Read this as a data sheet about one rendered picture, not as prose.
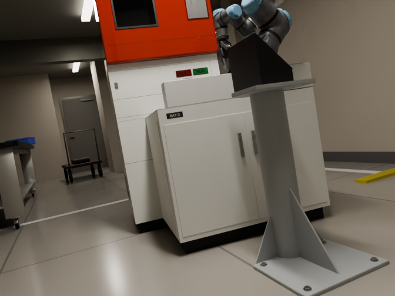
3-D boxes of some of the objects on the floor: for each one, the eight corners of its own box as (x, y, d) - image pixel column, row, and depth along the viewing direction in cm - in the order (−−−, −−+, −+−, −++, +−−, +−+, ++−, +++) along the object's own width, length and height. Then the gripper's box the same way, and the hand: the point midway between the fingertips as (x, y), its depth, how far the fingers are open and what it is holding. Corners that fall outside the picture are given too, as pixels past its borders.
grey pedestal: (390, 263, 137) (362, 66, 132) (307, 301, 120) (273, 76, 115) (305, 235, 184) (283, 88, 179) (237, 259, 167) (210, 98, 162)
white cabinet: (164, 229, 241) (144, 118, 236) (281, 200, 265) (265, 99, 260) (183, 259, 179) (156, 110, 174) (334, 218, 203) (314, 86, 198)
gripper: (227, 39, 197) (233, 74, 198) (213, 40, 195) (218, 76, 196) (232, 34, 189) (238, 71, 190) (217, 36, 186) (223, 73, 188)
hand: (229, 71), depth 190 cm, fingers closed
